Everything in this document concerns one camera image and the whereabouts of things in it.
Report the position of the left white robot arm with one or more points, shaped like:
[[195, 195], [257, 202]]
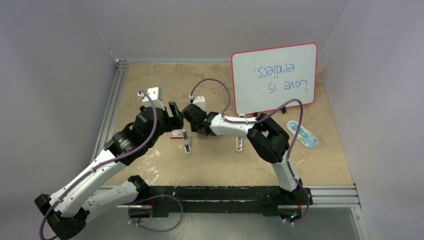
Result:
[[70, 209]]

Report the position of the blue patterned oval case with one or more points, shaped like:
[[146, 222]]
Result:
[[305, 137]]

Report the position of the aluminium frame rail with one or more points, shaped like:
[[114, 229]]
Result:
[[112, 107]]

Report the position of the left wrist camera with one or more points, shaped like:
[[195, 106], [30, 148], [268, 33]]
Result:
[[153, 94]]

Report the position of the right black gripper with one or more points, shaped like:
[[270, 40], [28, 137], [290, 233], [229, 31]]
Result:
[[193, 128]]

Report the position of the red-framed whiteboard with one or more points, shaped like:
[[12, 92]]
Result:
[[263, 79]]

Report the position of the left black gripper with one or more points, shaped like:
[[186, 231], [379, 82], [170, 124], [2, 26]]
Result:
[[174, 122]]

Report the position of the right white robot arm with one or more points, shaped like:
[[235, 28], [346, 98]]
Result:
[[267, 137]]

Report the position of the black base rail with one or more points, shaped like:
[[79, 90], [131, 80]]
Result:
[[269, 201]]

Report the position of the red staple box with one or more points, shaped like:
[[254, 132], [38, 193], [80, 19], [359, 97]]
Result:
[[177, 134]]

